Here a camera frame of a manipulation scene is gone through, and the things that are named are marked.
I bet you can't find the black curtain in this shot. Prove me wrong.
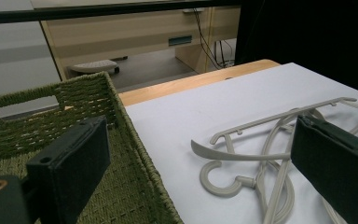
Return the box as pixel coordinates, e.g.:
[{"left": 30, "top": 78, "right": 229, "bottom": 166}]
[{"left": 234, "top": 0, "right": 358, "bottom": 94}]

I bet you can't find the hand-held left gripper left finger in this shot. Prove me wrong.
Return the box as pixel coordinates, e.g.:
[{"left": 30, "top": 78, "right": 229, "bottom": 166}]
[{"left": 26, "top": 115, "right": 112, "bottom": 224}]

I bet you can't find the office chair base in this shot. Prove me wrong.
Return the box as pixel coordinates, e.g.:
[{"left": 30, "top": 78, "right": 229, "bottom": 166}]
[{"left": 69, "top": 59, "right": 121, "bottom": 76}]

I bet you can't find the black desk cable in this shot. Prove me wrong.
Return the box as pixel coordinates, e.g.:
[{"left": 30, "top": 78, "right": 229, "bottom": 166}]
[{"left": 192, "top": 8, "right": 223, "bottom": 70}]

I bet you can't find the green woven basket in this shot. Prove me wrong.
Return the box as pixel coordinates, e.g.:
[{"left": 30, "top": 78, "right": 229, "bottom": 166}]
[{"left": 0, "top": 71, "right": 185, "bottom": 224}]

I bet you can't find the white power strip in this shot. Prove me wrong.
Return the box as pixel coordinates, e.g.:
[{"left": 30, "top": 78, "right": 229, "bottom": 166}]
[{"left": 181, "top": 7, "right": 206, "bottom": 14}]

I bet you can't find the white table mat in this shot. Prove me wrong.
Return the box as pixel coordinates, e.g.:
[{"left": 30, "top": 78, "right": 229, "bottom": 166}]
[{"left": 124, "top": 62, "right": 358, "bottom": 224}]

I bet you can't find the black horizontal bar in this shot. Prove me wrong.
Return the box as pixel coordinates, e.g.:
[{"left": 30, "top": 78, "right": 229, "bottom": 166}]
[{"left": 0, "top": 0, "right": 242, "bottom": 26}]

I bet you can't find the light wooden desk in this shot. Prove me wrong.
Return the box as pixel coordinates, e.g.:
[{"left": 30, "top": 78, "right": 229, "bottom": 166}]
[{"left": 40, "top": 5, "right": 242, "bottom": 82}]

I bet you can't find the black cable bundle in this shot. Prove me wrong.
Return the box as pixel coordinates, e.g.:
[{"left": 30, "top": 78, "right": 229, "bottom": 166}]
[{"left": 213, "top": 39, "right": 235, "bottom": 69}]

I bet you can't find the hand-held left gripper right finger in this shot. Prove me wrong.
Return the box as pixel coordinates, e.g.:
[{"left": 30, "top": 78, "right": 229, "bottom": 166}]
[{"left": 291, "top": 114, "right": 358, "bottom": 224}]

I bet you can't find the white cabinet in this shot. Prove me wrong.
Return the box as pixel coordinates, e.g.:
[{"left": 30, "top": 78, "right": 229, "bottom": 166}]
[{"left": 0, "top": 0, "right": 62, "bottom": 119}]

